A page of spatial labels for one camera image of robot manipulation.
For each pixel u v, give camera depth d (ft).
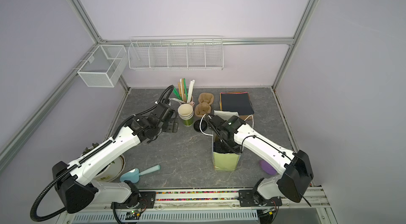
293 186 1.29
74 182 1.27
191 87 3.25
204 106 3.45
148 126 1.69
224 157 2.18
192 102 3.28
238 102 3.57
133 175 2.64
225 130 1.74
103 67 3.33
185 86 3.26
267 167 2.71
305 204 2.41
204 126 3.24
